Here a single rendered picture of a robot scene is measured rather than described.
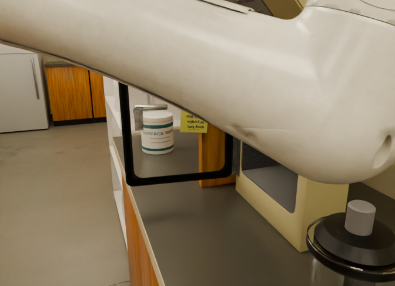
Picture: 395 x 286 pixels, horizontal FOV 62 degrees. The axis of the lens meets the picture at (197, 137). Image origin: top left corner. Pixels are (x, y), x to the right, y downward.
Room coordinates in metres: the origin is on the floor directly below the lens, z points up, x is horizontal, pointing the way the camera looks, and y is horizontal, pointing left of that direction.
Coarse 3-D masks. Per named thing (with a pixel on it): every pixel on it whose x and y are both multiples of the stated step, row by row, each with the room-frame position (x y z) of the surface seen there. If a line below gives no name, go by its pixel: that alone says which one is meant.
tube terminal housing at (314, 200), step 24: (240, 144) 0.88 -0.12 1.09; (240, 168) 0.88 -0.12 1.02; (240, 192) 0.87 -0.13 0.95; (264, 192) 0.75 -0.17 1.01; (312, 192) 0.61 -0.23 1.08; (336, 192) 0.63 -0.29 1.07; (264, 216) 0.75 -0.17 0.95; (288, 216) 0.65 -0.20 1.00; (312, 216) 0.61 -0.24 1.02; (288, 240) 0.65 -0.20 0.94
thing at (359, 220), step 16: (352, 208) 0.32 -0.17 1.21; (368, 208) 0.32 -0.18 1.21; (320, 224) 0.34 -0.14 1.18; (336, 224) 0.33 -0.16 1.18; (352, 224) 0.32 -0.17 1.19; (368, 224) 0.31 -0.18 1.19; (384, 224) 0.33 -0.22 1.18; (320, 240) 0.32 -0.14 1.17; (336, 240) 0.31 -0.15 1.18; (352, 240) 0.30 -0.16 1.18; (368, 240) 0.30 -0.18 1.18; (384, 240) 0.30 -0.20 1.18; (352, 256) 0.29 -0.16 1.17; (368, 256) 0.29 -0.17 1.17; (384, 256) 0.29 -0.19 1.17
